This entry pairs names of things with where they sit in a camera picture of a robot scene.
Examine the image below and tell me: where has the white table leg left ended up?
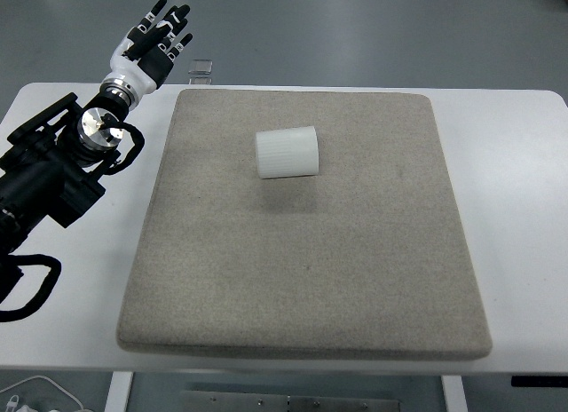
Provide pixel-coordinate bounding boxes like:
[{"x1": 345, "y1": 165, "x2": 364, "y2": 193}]
[{"x1": 103, "y1": 371, "x2": 134, "y2": 412}]

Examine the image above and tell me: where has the white ribbed cup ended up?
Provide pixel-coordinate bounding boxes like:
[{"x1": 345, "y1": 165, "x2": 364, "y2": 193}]
[{"x1": 255, "y1": 126, "x2": 320, "y2": 179}]

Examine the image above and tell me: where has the black sleeved cable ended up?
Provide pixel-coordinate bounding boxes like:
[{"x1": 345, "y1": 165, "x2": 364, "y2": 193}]
[{"x1": 0, "y1": 251, "x2": 62, "y2": 323}]

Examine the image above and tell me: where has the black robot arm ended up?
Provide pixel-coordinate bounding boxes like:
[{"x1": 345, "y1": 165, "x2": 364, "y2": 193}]
[{"x1": 1, "y1": 79, "x2": 145, "y2": 255}]

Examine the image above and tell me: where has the clear acrylic block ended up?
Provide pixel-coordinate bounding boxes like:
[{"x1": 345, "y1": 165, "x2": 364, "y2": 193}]
[{"x1": 188, "y1": 59, "x2": 213, "y2": 85}]

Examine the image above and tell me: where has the black table control panel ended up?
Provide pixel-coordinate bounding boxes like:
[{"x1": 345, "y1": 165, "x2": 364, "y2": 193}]
[{"x1": 510, "y1": 376, "x2": 568, "y2": 388}]

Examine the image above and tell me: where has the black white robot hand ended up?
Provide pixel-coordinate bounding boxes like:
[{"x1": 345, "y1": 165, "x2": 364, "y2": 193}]
[{"x1": 103, "y1": 0, "x2": 193, "y2": 101}]

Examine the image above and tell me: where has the white table leg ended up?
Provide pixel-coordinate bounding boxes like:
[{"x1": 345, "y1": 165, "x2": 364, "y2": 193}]
[
  {"x1": 441, "y1": 376, "x2": 469, "y2": 412},
  {"x1": 103, "y1": 371, "x2": 134, "y2": 412}
]

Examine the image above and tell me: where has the beige felt mat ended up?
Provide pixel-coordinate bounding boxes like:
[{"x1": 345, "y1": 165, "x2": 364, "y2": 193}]
[{"x1": 117, "y1": 89, "x2": 492, "y2": 361}]

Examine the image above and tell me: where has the white cable on floor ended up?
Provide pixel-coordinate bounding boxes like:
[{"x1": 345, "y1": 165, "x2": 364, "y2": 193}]
[{"x1": 0, "y1": 375, "x2": 97, "y2": 412}]

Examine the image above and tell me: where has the white table leg right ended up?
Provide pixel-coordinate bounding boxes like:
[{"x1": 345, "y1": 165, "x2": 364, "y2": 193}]
[{"x1": 441, "y1": 376, "x2": 469, "y2": 412}]

